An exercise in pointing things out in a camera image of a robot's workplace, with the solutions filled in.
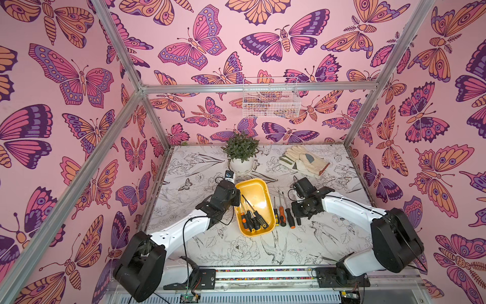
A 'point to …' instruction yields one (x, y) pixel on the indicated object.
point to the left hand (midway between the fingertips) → (238, 188)
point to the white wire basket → (271, 97)
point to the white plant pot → (242, 167)
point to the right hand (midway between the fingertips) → (293, 212)
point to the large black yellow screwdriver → (261, 220)
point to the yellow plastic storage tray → (255, 195)
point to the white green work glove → (298, 165)
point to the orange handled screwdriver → (288, 214)
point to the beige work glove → (312, 162)
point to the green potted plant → (241, 147)
